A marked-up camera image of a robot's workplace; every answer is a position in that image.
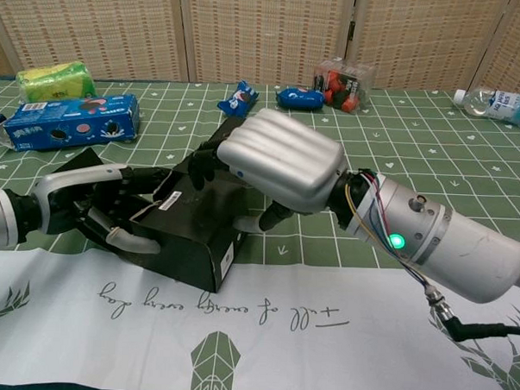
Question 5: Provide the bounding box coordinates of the clear plastic water bottle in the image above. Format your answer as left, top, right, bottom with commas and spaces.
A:
451, 85, 520, 129

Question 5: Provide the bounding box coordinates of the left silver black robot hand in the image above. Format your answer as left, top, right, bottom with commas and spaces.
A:
28, 159, 176, 257

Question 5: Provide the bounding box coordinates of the long blue Oreo packet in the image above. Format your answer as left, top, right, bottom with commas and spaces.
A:
216, 79, 260, 118

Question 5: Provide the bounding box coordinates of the green checked tablecloth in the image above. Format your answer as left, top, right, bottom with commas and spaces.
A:
0, 70, 520, 390

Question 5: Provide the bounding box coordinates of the rounded blue Oreo packet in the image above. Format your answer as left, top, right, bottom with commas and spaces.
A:
274, 85, 326, 112

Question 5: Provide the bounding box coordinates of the blue Oreo cookie box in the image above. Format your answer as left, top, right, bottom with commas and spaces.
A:
0, 90, 141, 157

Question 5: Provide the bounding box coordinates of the clear box with red items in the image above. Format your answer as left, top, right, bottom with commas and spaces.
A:
311, 55, 377, 116

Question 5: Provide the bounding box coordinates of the woven folding screen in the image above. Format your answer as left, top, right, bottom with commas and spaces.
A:
0, 0, 520, 100

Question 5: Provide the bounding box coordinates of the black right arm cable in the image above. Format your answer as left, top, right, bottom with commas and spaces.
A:
421, 283, 520, 345

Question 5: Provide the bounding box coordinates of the black paper box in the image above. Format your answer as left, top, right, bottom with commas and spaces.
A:
44, 107, 275, 296

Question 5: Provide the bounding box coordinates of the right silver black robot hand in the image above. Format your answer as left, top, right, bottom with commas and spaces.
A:
185, 104, 352, 237

